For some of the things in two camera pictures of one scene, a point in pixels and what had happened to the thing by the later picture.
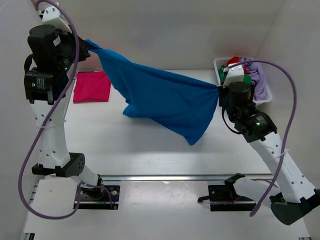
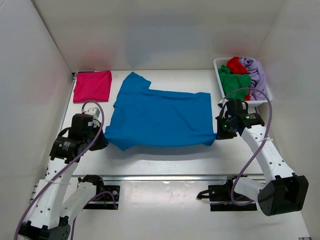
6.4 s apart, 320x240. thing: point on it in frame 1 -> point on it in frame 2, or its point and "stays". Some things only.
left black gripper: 84,47 -> 103,140
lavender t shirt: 255,70 stays
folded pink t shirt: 91,86 stays
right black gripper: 222,91 -> 220,134
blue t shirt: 186,104 -> 145,117
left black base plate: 99,197 stays
